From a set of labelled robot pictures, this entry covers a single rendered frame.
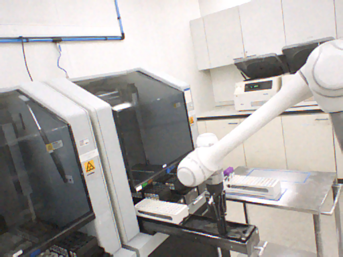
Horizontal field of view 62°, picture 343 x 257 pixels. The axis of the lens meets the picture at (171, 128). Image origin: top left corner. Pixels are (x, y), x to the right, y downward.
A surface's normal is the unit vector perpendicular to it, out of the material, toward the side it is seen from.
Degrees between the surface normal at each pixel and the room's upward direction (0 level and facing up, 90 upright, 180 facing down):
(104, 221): 90
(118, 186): 90
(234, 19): 90
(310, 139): 90
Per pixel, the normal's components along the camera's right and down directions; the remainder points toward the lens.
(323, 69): -0.44, 0.16
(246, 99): -0.62, 0.26
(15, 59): 0.79, -0.04
